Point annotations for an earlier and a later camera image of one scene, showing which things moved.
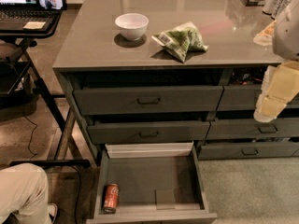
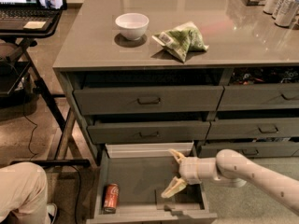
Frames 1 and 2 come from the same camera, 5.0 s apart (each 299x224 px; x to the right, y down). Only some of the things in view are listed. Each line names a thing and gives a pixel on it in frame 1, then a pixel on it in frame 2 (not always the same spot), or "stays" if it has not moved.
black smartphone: (51, 2) stays
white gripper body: (287, 35) to (189, 171)
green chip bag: (181, 39) stays
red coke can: (111, 198) stays
